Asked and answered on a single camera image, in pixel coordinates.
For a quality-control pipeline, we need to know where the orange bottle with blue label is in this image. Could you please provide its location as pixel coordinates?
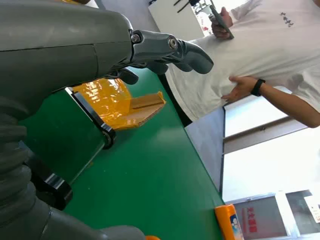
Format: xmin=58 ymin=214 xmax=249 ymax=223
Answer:
xmin=214 ymin=203 xmax=245 ymax=240

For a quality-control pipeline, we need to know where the black wristband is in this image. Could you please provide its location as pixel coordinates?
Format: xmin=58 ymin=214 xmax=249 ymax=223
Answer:
xmin=250 ymin=78 xmax=266 ymax=98

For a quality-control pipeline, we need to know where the person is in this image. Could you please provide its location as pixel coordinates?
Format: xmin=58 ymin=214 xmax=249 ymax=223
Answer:
xmin=158 ymin=0 xmax=320 ymax=129

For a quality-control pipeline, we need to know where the white background table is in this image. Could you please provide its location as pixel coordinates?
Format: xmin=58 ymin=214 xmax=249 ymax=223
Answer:
xmin=148 ymin=0 xmax=213 ymax=42

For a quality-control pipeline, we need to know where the white-framed grey sign board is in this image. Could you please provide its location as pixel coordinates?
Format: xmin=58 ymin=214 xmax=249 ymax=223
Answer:
xmin=226 ymin=190 xmax=291 ymax=240

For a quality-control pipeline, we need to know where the green table mat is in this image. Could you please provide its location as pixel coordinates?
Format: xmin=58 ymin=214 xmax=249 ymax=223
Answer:
xmin=63 ymin=67 xmax=225 ymax=240

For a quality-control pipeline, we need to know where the green conveyor belt black frame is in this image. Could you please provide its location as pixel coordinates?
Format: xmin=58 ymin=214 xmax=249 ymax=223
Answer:
xmin=18 ymin=86 xmax=117 ymax=212

